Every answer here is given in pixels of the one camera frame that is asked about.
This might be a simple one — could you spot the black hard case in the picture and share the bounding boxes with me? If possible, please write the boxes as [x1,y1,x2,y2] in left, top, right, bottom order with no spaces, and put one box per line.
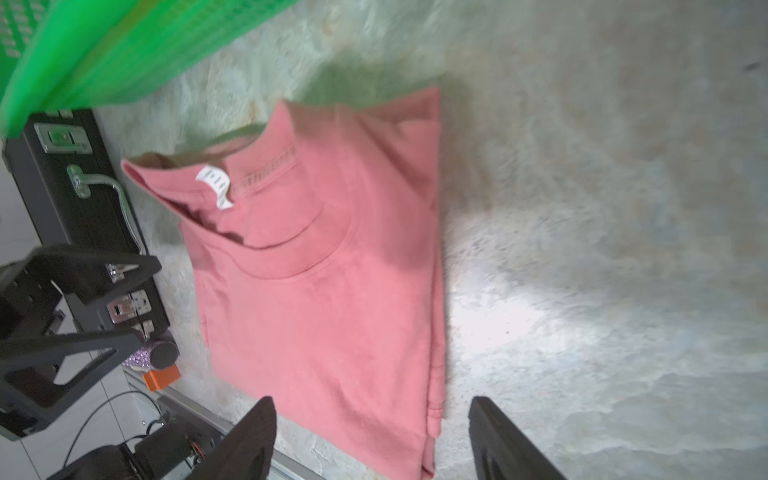
[3,109,169,341]

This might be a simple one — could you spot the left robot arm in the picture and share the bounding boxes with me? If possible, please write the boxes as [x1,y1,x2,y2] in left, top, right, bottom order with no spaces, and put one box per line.
[1,245,215,479]

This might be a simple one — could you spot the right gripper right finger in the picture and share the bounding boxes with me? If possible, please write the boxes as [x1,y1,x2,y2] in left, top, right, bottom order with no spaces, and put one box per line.
[468,396,566,480]

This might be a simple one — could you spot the green plastic perforated basket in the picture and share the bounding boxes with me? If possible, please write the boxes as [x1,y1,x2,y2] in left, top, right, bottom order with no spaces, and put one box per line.
[1,0,292,138]

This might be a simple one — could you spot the small orange object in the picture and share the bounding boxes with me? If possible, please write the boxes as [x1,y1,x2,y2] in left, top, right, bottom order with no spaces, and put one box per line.
[142,365,181,392]

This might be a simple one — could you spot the glittery purple microphone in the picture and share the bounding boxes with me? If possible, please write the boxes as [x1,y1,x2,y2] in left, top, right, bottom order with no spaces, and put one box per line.
[122,340,179,372]

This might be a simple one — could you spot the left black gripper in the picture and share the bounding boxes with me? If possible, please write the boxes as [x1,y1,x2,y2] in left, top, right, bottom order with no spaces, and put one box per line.
[1,245,162,441]

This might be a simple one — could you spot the pink t-shirt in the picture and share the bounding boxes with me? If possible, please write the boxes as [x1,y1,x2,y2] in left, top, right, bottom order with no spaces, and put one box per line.
[122,87,446,479]

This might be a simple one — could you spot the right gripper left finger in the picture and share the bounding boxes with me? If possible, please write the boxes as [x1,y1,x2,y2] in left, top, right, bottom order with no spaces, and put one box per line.
[187,396,277,480]

